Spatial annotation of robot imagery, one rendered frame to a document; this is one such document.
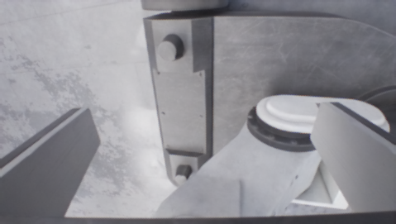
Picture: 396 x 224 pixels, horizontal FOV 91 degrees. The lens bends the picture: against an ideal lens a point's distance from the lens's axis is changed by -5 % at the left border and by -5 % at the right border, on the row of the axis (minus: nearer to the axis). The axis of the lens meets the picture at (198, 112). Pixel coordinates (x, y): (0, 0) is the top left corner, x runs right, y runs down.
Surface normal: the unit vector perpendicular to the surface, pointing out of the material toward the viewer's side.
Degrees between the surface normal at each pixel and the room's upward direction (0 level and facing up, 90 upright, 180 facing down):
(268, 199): 90
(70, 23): 0
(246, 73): 0
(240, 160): 90
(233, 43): 0
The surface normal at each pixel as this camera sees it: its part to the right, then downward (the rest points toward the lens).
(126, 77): -0.21, 0.51
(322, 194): -0.03, -0.86
